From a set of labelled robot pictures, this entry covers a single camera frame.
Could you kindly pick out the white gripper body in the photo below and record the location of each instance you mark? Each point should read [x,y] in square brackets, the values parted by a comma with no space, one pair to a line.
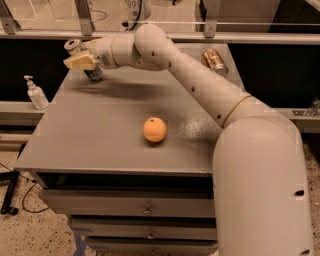
[102,51]

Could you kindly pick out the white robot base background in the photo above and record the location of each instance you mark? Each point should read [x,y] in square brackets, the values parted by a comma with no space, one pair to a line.
[137,12]

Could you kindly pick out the grey drawer cabinet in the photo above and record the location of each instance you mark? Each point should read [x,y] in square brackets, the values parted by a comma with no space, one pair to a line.
[120,191]

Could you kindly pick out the orange fruit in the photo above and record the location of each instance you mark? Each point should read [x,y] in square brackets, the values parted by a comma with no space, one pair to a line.
[154,129]

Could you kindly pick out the silver blue redbull can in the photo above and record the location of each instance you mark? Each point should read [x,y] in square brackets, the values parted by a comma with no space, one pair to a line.
[74,46]

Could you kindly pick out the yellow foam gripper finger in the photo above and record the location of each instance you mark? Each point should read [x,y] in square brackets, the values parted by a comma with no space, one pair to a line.
[81,61]

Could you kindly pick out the white pump sanitizer bottle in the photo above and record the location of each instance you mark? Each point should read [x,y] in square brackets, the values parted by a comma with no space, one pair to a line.
[36,94]

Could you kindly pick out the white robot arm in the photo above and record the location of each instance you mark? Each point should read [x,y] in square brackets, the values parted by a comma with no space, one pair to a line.
[260,182]

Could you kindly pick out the black stand leg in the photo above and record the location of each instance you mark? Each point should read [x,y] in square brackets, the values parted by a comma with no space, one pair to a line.
[10,179]

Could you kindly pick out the grey metal railing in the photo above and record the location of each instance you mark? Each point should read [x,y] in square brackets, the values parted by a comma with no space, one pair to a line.
[227,21]

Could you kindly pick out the gold soda can lying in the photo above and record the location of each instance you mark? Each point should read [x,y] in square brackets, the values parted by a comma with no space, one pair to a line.
[213,60]

